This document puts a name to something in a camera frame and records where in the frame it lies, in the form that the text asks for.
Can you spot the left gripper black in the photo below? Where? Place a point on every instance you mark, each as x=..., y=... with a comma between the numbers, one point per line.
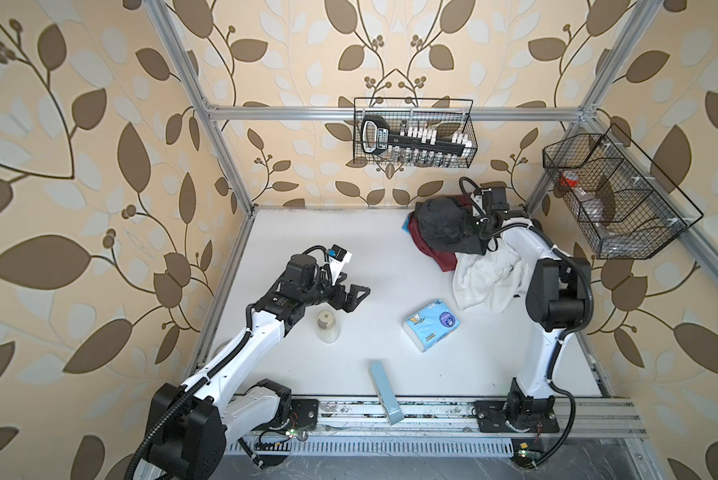
x=349, y=303

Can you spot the dark grey cloth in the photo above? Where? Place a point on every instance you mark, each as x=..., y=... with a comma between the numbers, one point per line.
x=447, y=224

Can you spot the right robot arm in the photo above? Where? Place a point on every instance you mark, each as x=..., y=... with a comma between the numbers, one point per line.
x=559, y=301

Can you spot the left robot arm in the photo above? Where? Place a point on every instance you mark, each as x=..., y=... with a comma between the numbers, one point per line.
x=191, y=426

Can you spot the white cloth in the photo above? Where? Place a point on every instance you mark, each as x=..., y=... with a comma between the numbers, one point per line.
x=491, y=281

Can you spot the maroon cloth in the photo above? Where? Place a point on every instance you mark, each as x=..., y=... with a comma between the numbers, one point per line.
x=446, y=261

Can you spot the teal cloth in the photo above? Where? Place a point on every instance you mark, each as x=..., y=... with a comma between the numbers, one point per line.
x=406, y=225

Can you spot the white plastic bottle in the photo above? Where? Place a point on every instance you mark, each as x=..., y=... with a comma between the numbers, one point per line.
x=328, y=328

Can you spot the red item in basket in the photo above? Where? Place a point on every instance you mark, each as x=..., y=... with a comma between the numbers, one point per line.
x=569, y=179

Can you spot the blue tissue pack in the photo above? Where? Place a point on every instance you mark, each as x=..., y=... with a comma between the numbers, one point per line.
x=430, y=325

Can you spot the light blue slim box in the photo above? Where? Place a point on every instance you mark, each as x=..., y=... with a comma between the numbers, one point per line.
x=385, y=393

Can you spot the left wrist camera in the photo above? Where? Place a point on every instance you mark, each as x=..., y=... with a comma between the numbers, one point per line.
x=337, y=258

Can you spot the black wire basket rear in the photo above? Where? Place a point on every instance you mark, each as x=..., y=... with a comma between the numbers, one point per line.
x=446, y=115

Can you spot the black wire basket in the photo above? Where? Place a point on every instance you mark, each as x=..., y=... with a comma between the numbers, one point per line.
x=627, y=206
x=446, y=115

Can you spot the black wire basket right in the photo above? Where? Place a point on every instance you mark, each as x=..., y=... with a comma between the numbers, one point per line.
x=627, y=206

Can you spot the black handled tool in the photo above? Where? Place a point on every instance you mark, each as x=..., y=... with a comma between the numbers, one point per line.
x=377, y=137

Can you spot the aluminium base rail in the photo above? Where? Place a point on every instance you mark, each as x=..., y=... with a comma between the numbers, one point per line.
x=432, y=426

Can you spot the aluminium frame post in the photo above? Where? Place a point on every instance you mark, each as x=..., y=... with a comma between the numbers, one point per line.
x=159, y=16

